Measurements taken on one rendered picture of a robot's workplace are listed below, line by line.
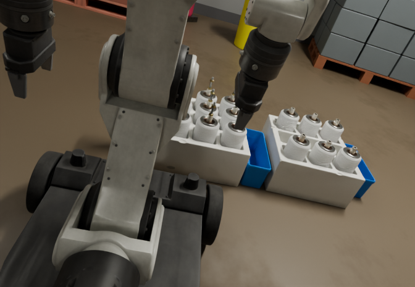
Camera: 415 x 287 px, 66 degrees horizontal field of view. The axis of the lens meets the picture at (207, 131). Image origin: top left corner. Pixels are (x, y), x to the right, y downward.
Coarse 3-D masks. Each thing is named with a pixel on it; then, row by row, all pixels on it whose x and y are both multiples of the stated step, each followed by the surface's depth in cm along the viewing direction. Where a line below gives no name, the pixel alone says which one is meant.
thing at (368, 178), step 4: (348, 144) 174; (360, 164) 164; (364, 164) 161; (360, 168) 163; (364, 168) 160; (368, 168) 158; (364, 172) 159; (368, 172) 156; (364, 176) 158; (368, 176) 156; (372, 176) 153; (368, 180) 149; (372, 180) 152; (364, 184) 151; (368, 184) 151; (360, 188) 153; (364, 188) 153; (368, 188) 153; (360, 192) 154; (364, 192) 154; (356, 196) 156; (360, 196) 156
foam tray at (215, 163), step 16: (192, 112) 146; (192, 128) 135; (176, 144) 126; (192, 144) 126; (208, 144) 128; (160, 160) 130; (176, 160) 130; (192, 160) 131; (208, 160) 131; (224, 160) 131; (240, 160) 131; (208, 176) 135; (224, 176) 136; (240, 176) 136
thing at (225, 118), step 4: (224, 112) 140; (224, 116) 139; (228, 116) 138; (220, 120) 142; (224, 120) 140; (228, 120) 138; (232, 120) 138; (220, 124) 142; (224, 124) 140; (220, 128) 142
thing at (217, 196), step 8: (208, 184) 109; (208, 192) 105; (216, 192) 104; (208, 200) 101; (216, 200) 101; (208, 208) 99; (216, 208) 100; (208, 216) 99; (216, 216) 99; (208, 224) 99; (216, 224) 99; (208, 232) 99; (216, 232) 99; (208, 240) 101
